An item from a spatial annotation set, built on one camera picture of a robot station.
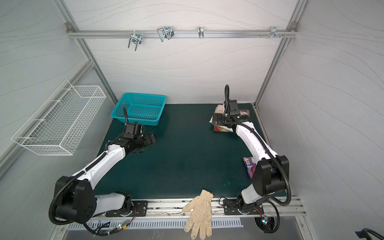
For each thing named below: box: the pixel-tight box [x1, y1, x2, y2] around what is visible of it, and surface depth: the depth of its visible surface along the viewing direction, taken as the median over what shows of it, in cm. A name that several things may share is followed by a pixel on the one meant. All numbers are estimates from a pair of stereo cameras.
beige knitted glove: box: [182, 189, 214, 240], surface depth 73 cm
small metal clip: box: [198, 26, 204, 39], surface depth 80 cm
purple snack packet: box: [243, 156, 257, 179], surface depth 89 cm
